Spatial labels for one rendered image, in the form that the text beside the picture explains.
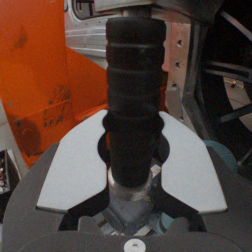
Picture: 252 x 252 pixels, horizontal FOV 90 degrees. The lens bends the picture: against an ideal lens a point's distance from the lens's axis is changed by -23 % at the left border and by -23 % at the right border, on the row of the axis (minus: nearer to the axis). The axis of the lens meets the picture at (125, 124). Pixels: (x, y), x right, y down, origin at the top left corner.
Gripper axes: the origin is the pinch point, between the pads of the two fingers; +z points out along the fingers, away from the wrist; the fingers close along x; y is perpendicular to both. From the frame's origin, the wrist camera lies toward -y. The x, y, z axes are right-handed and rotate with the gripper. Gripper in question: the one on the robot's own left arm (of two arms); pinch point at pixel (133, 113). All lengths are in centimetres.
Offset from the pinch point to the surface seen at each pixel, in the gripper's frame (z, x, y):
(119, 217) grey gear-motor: 12.5, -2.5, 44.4
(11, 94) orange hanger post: 13.7, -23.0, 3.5
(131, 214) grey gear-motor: 12.8, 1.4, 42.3
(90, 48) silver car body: 84, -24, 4
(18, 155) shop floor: 72, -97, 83
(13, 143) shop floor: 87, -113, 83
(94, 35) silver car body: 80, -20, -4
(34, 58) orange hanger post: 18.1, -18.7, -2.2
